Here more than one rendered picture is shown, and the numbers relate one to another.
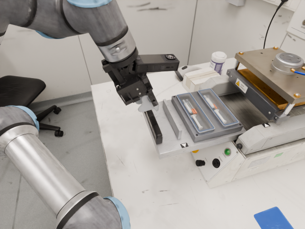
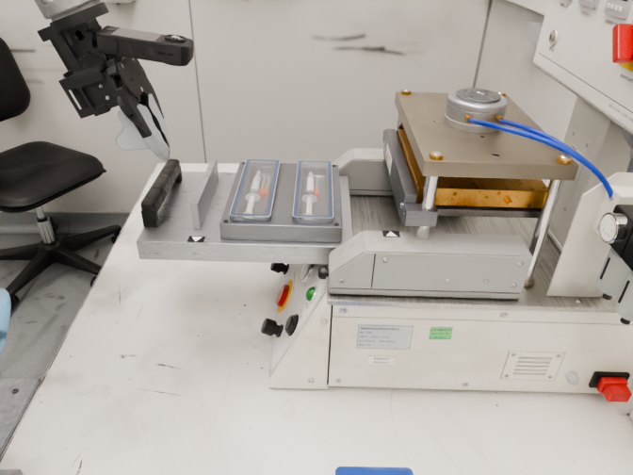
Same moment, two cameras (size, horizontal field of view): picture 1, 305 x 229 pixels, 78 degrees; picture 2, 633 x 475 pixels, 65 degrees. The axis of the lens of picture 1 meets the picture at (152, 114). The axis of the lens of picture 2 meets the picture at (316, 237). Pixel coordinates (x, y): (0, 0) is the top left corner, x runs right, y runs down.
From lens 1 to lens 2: 0.45 m
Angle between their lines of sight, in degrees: 17
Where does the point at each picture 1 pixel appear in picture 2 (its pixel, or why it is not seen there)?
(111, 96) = not seen: hidden behind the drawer
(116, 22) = not seen: outside the picture
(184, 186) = (216, 370)
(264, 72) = (416, 121)
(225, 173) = (296, 345)
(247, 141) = (336, 259)
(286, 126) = (438, 244)
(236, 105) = (395, 216)
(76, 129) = not seen: hidden behind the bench
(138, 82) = (97, 69)
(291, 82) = (453, 140)
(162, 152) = (143, 239)
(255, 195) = (372, 432)
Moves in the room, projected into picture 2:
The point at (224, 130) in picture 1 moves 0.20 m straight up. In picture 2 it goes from (291, 226) to (291, 74)
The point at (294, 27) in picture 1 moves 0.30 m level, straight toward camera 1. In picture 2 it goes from (542, 53) to (403, 81)
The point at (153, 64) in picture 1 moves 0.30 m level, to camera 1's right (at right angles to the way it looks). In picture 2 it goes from (128, 40) to (367, 64)
